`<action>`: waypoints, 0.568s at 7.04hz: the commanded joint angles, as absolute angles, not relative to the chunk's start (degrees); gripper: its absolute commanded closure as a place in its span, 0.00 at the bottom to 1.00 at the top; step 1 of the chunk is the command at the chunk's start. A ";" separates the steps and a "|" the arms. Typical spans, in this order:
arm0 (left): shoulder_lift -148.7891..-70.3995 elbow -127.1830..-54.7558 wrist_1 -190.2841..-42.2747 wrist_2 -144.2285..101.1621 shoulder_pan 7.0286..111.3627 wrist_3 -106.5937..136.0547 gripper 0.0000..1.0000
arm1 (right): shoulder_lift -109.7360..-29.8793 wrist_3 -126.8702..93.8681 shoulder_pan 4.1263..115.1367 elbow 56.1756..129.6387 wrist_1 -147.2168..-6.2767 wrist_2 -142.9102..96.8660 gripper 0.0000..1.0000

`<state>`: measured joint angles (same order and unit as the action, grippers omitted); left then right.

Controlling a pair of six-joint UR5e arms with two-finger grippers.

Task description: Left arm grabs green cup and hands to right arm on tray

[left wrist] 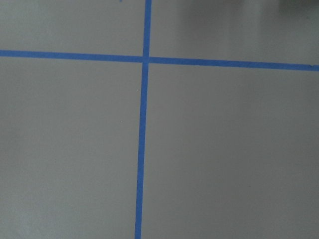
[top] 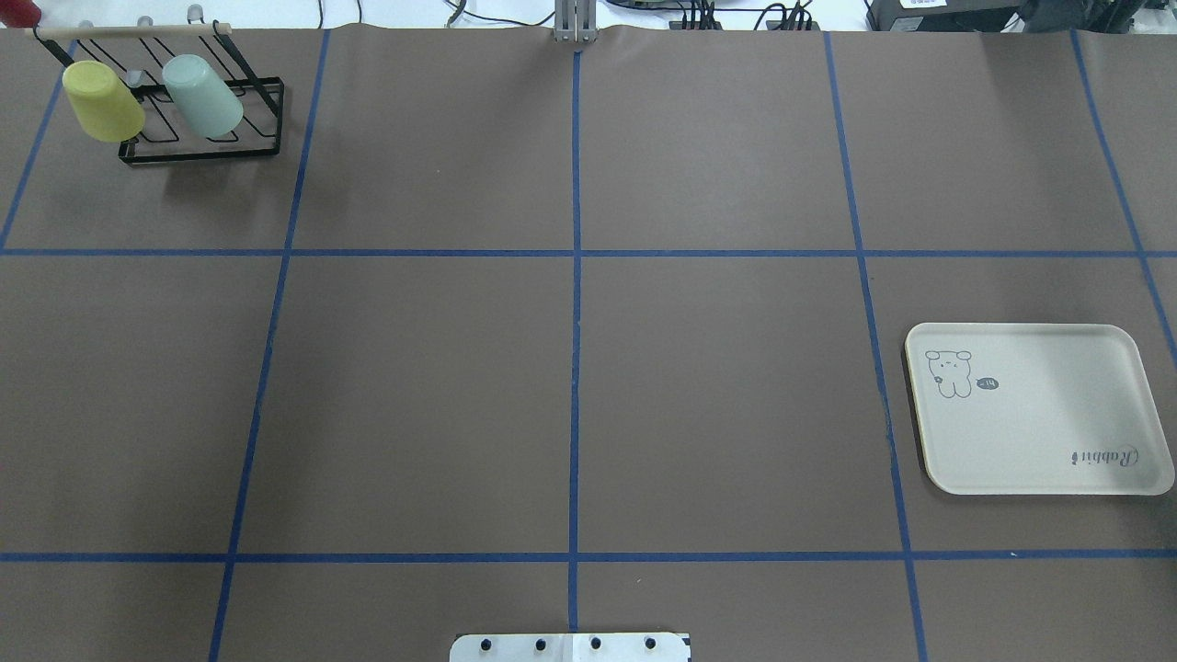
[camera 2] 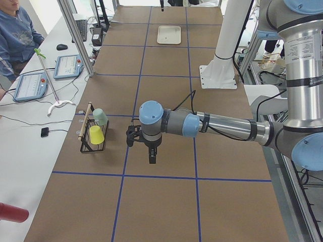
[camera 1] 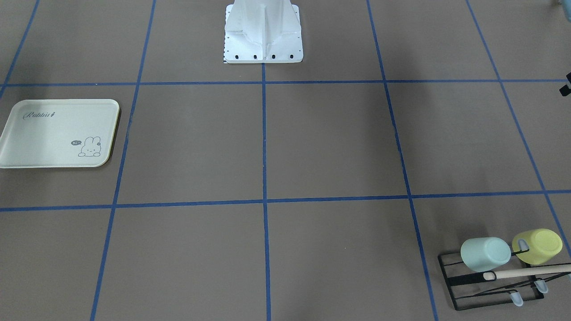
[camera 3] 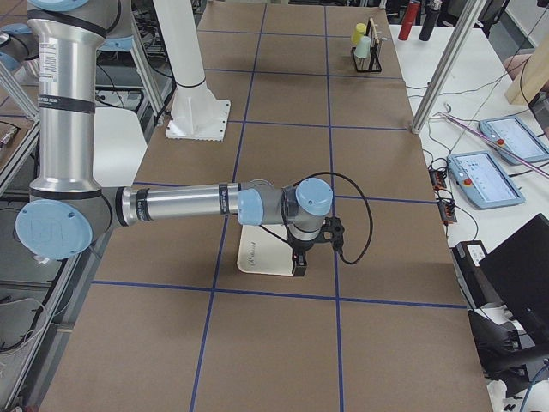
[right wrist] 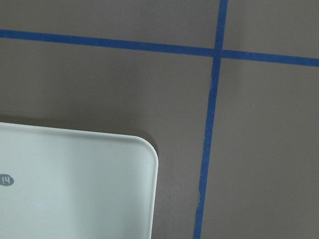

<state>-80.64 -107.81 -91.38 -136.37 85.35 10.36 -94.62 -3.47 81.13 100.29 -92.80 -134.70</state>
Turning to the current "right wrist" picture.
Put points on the cream rabbit serving tray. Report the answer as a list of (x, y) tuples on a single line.
[(71, 184)]

